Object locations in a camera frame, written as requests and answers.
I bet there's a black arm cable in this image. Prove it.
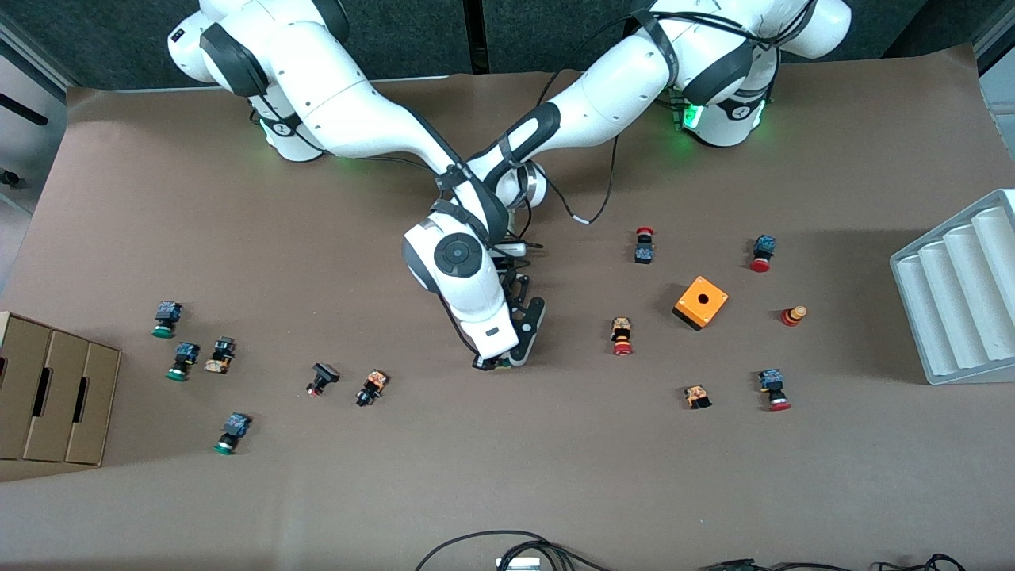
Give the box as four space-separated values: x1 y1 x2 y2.
519 135 623 227
317 151 445 179

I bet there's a black looped cable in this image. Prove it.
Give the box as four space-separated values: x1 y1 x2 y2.
415 530 615 571

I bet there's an orange button enclosure box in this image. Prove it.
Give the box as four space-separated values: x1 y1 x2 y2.
672 275 730 332

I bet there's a thin black cable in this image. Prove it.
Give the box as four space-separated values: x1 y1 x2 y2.
698 558 865 571
872 554 968 571

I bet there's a brown cardboard box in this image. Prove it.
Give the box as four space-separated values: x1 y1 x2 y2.
0 311 122 466

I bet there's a black selector with orange block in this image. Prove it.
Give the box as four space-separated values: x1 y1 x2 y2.
355 369 389 408

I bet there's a black square pushbutton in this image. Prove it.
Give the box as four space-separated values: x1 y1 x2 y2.
305 362 341 398

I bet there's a grey metal cabinet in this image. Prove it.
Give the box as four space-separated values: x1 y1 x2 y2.
0 12 71 239
971 12 1015 120

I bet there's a white ribbed tray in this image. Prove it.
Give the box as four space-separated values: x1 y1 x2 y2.
890 189 1015 385

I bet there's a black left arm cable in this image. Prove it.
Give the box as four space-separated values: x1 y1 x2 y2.
519 135 623 227

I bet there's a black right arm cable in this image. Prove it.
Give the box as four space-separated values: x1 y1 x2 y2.
317 151 445 179

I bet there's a green pushbutton with blue block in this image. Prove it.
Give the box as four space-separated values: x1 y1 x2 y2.
152 301 183 339
165 342 201 382
213 412 253 456

